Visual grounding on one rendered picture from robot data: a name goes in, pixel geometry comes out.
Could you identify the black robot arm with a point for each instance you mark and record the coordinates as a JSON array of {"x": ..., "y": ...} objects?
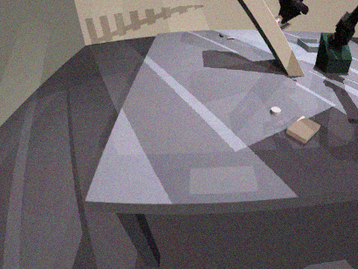
[{"x": 344, "y": 31}]

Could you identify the small white cylinder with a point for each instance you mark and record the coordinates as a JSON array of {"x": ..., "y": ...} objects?
[{"x": 275, "y": 111}]

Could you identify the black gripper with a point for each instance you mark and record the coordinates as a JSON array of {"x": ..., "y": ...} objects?
[{"x": 291, "y": 8}]

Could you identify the beige flat square block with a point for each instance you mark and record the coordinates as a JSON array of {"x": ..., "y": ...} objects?
[{"x": 303, "y": 129}]

